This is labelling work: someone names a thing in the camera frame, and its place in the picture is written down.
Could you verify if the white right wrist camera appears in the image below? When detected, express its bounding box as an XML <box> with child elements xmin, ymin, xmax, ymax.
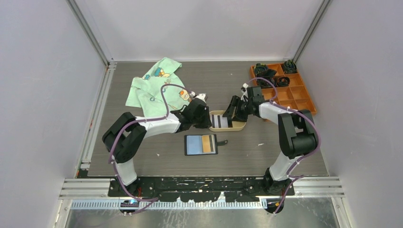
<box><xmin>240</xmin><ymin>83</ymin><xmax>249</xmax><ymax>102</ymax></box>

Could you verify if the white striped credit card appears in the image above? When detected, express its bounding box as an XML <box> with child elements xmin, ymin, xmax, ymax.
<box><xmin>211</xmin><ymin>114</ymin><xmax>229</xmax><ymax>128</ymax></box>

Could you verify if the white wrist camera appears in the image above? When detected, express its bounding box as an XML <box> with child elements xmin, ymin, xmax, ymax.
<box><xmin>190</xmin><ymin>91</ymin><xmax>208</xmax><ymax>102</ymax></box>
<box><xmin>240</xmin><ymin>83</ymin><xmax>249</xmax><ymax>102</ymax></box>

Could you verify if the dark rolled belt front left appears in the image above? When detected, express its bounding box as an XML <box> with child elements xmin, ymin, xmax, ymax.
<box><xmin>256</xmin><ymin>76</ymin><xmax>276</xmax><ymax>89</ymax></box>

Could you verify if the dark rolled belt back left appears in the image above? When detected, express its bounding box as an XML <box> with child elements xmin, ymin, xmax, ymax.
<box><xmin>253</xmin><ymin>63</ymin><xmax>277</xmax><ymax>77</ymax></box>

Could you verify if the green cartoon print cloth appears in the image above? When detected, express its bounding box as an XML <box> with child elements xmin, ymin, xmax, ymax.
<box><xmin>125</xmin><ymin>57</ymin><xmax>191</xmax><ymax>118</ymax></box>

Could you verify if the orange compartment organizer box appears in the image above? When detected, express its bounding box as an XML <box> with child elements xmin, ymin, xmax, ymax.
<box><xmin>253</xmin><ymin>63</ymin><xmax>317</xmax><ymax>115</ymax></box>

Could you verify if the dark rolled belt front right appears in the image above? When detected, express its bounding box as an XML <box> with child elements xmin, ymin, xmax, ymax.
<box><xmin>275</xmin><ymin>76</ymin><xmax>290</xmax><ymax>87</ymax></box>

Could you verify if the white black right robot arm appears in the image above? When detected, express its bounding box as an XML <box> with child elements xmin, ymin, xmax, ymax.
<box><xmin>223</xmin><ymin>85</ymin><xmax>319</xmax><ymax>195</ymax></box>

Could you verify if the aluminium front rail frame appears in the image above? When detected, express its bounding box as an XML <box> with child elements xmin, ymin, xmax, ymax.
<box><xmin>59</xmin><ymin>176</ymin><xmax>345</xmax><ymax>213</ymax></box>

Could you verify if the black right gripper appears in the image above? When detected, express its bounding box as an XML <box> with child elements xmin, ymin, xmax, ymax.
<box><xmin>222</xmin><ymin>95</ymin><xmax>252</xmax><ymax>123</ymax></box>

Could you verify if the black leather card holder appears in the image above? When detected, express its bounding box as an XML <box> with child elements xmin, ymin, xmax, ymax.
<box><xmin>184</xmin><ymin>134</ymin><xmax>228</xmax><ymax>156</ymax></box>

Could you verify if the orange striped credit card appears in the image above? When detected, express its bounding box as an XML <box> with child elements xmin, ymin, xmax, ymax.
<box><xmin>201</xmin><ymin>134</ymin><xmax>215</xmax><ymax>154</ymax></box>

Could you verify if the beige oval tray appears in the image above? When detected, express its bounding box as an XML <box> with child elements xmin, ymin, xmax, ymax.
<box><xmin>210</xmin><ymin>110</ymin><xmax>246</xmax><ymax>132</ymax></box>

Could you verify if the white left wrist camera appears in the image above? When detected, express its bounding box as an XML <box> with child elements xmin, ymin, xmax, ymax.
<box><xmin>190</xmin><ymin>91</ymin><xmax>208</xmax><ymax>102</ymax></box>

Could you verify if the dark rolled belt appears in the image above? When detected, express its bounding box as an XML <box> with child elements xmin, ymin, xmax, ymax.
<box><xmin>256</xmin><ymin>76</ymin><xmax>276</xmax><ymax>89</ymax></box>
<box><xmin>253</xmin><ymin>63</ymin><xmax>277</xmax><ymax>77</ymax></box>
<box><xmin>281</xmin><ymin>59</ymin><xmax>297</xmax><ymax>75</ymax></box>
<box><xmin>275</xmin><ymin>76</ymin><xmax>290</xmax><ymax>87</ymax></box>

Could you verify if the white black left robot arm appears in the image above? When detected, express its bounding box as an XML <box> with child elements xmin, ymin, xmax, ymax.
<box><xmin>102</xmin><ymin>94</ymin><xmax>211</xmax><ymax>196</ymax></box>

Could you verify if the dark rolled belt back right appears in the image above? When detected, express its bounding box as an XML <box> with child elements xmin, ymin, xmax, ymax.
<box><xmin>281</xmin><ymin>59</ymin><xmax>297</xmax><ymax>75</ymax></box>

